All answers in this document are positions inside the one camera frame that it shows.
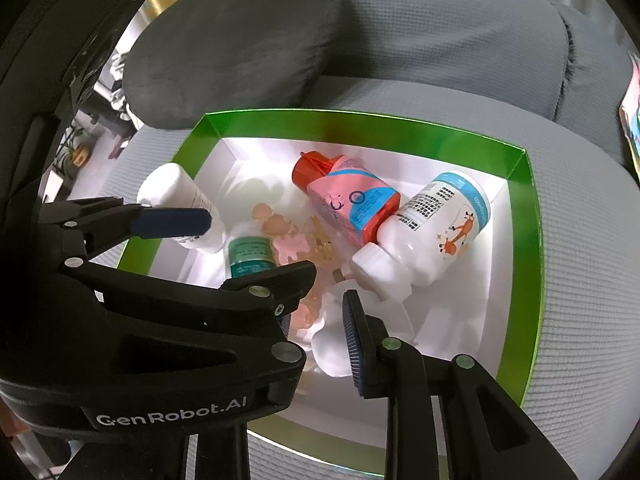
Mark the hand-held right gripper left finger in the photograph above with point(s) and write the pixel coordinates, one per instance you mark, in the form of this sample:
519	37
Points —
220	455

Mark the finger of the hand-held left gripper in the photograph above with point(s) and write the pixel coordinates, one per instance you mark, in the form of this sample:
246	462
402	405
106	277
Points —
270	282
175	222

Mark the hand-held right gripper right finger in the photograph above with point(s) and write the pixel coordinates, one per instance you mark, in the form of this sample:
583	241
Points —
356	345

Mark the white plug-in device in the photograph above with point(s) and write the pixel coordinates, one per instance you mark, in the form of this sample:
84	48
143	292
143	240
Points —
330	350

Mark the small white green-label bottle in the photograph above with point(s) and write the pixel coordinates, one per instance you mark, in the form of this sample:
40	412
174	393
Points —
250	250

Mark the large white pill bottle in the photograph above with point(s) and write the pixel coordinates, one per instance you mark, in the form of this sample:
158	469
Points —
165	185

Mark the clear clip with pink bears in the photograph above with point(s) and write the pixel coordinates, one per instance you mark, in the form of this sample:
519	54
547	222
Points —
290	245

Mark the red bottle with pink label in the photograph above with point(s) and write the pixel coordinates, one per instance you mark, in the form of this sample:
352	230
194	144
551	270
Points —
350	195

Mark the white bottle with fox print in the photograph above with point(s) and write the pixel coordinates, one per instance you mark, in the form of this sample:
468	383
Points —
435	230

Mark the green cardboard box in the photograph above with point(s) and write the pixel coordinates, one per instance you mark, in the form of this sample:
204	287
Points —
525	260

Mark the potted plant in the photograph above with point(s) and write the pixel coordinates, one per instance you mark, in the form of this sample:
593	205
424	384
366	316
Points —
72	142

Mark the pile of clothes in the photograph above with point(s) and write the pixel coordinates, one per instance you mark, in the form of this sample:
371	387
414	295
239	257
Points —
112	90

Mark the black cushion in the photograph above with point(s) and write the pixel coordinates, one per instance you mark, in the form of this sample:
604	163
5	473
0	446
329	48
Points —
225	45

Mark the colourful printed cloth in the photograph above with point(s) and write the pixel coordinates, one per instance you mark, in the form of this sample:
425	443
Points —
634	110

